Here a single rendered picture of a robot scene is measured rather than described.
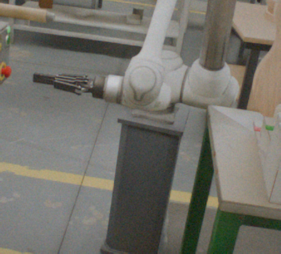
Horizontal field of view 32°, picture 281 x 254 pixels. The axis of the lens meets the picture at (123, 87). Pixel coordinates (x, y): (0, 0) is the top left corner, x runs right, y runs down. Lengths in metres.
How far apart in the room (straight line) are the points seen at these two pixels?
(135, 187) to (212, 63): 0.65
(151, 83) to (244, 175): 0.35
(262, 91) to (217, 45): 0.42
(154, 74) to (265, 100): 0.36
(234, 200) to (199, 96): 0.84
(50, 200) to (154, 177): 0.77
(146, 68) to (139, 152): 0.79
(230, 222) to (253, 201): 0.08
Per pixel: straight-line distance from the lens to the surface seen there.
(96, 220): 2.60
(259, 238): 2.73
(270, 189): 1.23
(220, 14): 1.80
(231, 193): 1.23
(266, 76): 1.48
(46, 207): 2.66
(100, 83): 1.56
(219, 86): 1.95
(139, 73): 1.35
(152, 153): 2.08
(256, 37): 2.87
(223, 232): 1.26
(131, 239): 2.33
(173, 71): 1.99
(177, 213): 2.74
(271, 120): 1.44
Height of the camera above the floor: 1.57
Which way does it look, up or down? 22 degrees down
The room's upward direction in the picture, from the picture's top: 8 degrees clockwise
